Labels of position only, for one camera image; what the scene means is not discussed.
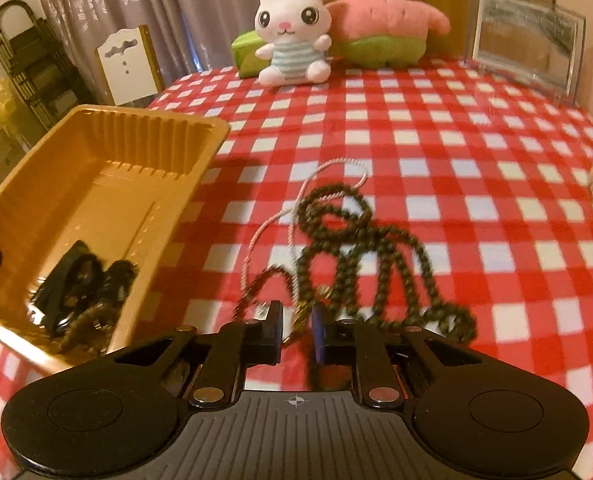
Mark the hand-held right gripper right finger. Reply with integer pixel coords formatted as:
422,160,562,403
313,305,482,409

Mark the pink starfish plush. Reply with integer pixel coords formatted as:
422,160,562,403
327,0,451,68

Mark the white cord necklace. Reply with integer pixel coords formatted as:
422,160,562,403
244,157,370,286

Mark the grey patterned curtain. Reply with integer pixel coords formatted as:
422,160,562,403
29,0,317,96

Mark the white wooden chair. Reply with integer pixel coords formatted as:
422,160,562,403
95,24,166,107

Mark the clear picture frame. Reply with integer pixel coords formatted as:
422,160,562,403
464,0,587,106

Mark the long dark bead necklace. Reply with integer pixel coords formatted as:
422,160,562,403
234,184,477,346

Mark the plain black bangle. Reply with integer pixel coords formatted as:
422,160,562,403
94,259,140,311

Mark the black bangle with gold trim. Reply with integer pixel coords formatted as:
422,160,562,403
29,240,104,337

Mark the gold plastic tray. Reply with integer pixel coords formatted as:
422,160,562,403
0,104,231,376

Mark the green tissue pack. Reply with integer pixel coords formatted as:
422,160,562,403
230,30,272,79

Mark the white bunny plush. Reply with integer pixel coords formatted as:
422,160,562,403
254,0,335,86

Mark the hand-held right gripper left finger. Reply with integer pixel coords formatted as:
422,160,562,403
111,300,284,409

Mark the red checked tablecloth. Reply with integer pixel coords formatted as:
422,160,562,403
0,55,593,461

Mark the folded black ladder rack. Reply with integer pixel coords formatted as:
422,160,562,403
0,0,97,133

